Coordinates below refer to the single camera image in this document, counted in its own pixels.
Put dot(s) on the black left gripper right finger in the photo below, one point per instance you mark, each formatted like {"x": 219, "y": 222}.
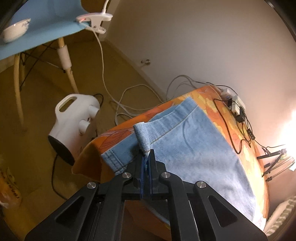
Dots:
{"x": 197, "y": 211}

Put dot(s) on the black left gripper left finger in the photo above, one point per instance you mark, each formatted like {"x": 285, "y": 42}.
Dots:
{"x": 95, "y": 212}

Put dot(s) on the light blue denim pants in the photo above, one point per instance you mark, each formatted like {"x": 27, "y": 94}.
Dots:
{"x": 190, "y": 146}

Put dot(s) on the orange floral bedsheet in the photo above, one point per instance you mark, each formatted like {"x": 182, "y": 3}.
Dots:
{"x": 153, "y": 214}

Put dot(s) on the green striped white blanket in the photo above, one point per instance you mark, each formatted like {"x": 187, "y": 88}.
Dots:
{"x": 280, "y": 217}

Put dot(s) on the white fan heater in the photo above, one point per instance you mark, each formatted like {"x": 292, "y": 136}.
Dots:
{"x": 75, "y": 126}

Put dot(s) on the black power adapter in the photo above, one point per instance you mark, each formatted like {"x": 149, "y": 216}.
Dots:
{"x": 241, "y": 116}

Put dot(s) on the black mini tripod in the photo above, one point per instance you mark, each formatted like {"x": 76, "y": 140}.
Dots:
{"x": 268, "y": 166}

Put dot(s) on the white charger adapter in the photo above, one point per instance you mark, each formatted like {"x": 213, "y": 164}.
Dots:
{"x": 237, "y": 105}

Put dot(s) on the white power strip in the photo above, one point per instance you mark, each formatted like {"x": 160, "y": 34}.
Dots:
{"x": 226, "y": 93}

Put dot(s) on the metal door stopper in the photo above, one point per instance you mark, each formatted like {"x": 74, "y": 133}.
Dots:
{"x": 146, "y": 62}

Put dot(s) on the white clip-on desk lamp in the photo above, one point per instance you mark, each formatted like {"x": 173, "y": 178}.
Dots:
{"x": 95, "y": 19}

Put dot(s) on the blue chair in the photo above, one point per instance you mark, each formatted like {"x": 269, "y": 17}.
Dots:
{"x": 50, "y": 21}

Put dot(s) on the white ceramic bowl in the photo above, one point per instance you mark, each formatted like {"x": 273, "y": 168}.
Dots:
{"x": 15, "y": 31}

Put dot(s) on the black inline cable switch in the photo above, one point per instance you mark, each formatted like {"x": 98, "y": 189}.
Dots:
{"x": 250, "y": 133}

